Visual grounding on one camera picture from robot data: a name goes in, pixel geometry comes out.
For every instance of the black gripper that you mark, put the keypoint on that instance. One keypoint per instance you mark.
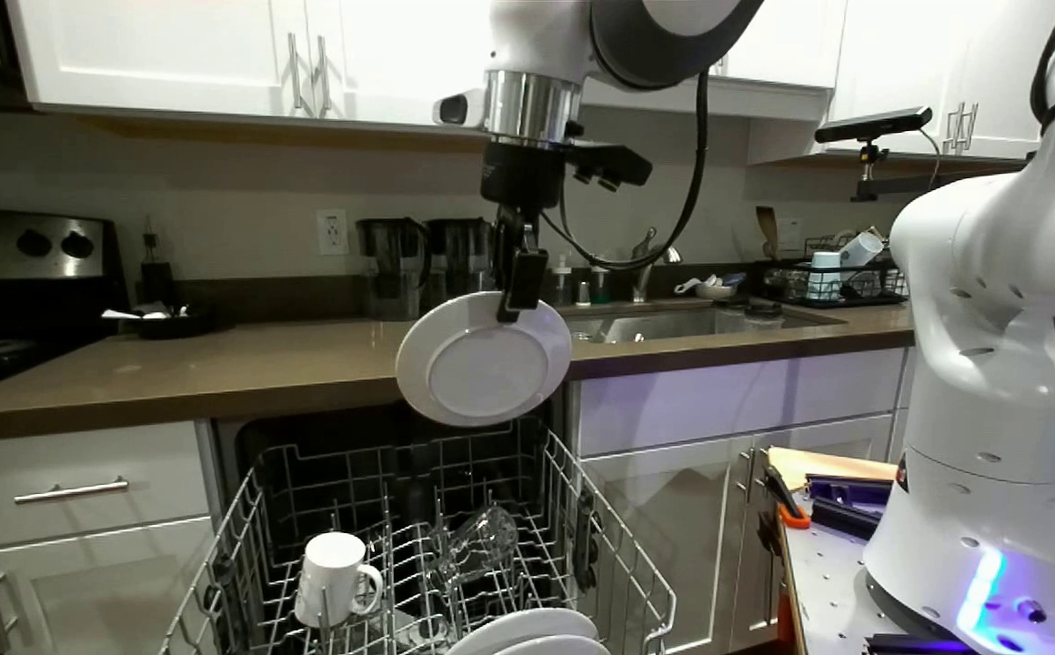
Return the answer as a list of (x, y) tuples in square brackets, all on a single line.
[(533, 181)]

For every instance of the white round plate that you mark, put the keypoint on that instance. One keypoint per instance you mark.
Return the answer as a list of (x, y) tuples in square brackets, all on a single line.
[(461, 367)]

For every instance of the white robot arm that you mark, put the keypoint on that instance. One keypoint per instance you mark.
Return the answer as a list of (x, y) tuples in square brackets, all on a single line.
[(970, 531)]

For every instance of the white plate in rack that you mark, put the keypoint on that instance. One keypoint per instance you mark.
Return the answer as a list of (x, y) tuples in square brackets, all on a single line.
[(520, 628), (559, 646)]

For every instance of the chrome sink faucet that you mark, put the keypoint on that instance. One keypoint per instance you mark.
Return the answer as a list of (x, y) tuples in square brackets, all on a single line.
[(664, 258)]

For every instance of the black coffee maker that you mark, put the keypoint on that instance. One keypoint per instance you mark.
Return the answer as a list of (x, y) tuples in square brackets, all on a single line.
[(422, 263)]

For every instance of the stainless steel sink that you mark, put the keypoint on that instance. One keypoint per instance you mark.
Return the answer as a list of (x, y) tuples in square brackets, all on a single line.
[(680, 321)]

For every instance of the white cabinet under sink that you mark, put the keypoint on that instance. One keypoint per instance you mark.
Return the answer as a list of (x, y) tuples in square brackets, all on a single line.
[(671, 452)]

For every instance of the black dish drying rack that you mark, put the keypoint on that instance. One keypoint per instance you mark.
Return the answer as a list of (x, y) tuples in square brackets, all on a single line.
[(801, 286)]

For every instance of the white mug in rack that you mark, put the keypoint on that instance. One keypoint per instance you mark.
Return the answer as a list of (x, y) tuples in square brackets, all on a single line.
[(337, 582)]

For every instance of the black bottle by stove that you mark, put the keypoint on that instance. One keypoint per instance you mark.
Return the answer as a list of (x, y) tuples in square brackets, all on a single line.
[(155, 273)]

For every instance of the black dish on counter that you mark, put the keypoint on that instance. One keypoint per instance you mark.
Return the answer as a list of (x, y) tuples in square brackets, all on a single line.
[(163, 321)]

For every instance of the white upper cabinets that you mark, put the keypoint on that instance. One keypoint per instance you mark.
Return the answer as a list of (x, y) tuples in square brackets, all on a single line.
[(397, 59)]

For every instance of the white lower drawer cabinet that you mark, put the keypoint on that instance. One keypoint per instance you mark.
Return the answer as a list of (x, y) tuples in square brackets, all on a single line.
[(101, 535)]

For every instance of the white wall outlet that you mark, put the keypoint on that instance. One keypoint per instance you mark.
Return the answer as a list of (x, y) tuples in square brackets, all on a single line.
[(334, 232)]

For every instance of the metal wire dishwasher rack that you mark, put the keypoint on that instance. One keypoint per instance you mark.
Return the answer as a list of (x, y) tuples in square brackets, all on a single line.
[(462, 534)]

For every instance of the black orange handled tool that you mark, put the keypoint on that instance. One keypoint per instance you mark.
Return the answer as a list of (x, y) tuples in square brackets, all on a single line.
[(786, 511)]

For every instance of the black camera on stand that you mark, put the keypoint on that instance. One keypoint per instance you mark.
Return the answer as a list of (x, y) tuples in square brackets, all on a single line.
[(868, 138)]

